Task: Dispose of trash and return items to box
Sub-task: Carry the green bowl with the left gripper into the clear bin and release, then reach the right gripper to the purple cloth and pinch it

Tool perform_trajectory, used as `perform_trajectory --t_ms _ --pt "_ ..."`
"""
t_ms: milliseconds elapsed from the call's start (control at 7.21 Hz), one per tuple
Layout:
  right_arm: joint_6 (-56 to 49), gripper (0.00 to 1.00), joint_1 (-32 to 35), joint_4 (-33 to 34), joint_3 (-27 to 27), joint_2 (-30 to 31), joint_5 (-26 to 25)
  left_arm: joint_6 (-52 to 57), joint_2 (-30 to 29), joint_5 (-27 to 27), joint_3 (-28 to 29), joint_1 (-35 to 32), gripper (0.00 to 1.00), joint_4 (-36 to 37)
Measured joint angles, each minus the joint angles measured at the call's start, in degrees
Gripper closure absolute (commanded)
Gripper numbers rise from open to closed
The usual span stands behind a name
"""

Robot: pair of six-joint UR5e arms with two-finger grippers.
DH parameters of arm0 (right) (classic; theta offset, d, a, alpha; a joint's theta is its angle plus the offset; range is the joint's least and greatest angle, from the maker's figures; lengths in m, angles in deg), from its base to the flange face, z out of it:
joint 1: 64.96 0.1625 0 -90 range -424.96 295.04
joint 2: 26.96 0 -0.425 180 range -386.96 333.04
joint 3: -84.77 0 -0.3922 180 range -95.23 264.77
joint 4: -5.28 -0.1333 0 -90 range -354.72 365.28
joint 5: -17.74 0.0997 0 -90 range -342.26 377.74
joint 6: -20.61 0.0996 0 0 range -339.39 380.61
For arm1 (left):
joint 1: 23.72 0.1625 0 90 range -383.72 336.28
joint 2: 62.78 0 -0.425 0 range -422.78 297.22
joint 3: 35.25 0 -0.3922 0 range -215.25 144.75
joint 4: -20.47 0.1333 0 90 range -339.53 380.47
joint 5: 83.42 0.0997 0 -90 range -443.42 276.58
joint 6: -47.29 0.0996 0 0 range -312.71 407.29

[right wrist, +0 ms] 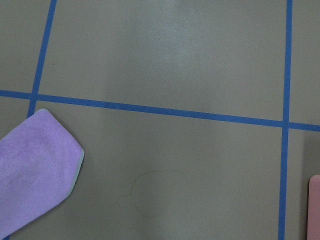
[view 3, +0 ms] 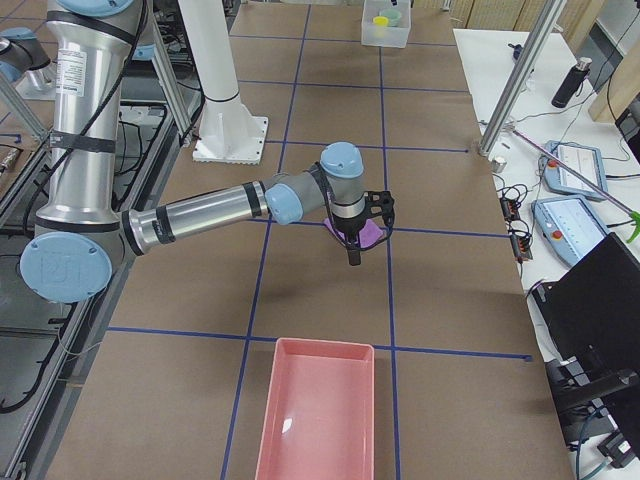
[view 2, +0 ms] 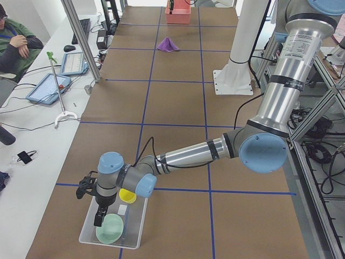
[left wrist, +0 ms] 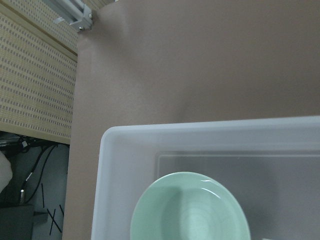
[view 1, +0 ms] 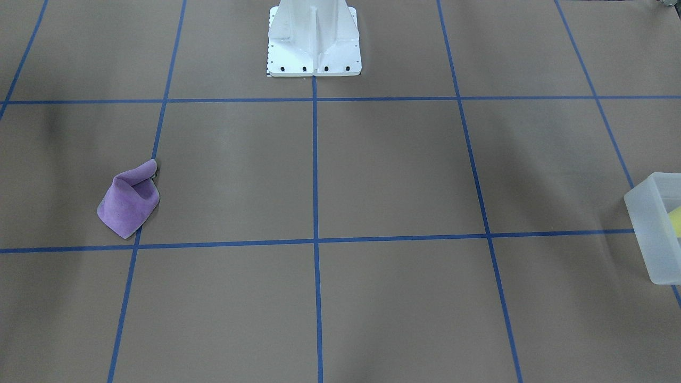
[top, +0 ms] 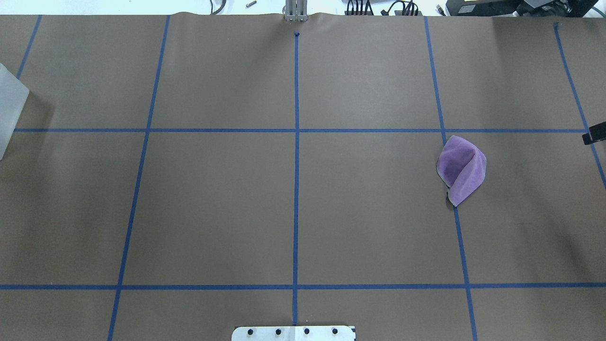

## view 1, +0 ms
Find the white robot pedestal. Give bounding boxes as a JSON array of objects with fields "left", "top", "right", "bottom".
[{"left": 266, "top": 1, "right": 362, "bottom": 77}]

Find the purple cloth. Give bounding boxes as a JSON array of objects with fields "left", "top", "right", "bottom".
[{"left": 96, "top": 159, "right": 160, "bottom": 239}]

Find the yellow plastic cup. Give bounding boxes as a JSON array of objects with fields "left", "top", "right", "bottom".
[{"left": 667, "top": 206, "right": 681, "bottom": 238}]

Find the clear plastic storage box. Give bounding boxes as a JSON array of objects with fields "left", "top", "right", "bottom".
[{"left": 624, "top": 172, "right": 680, "bottom": 285}]

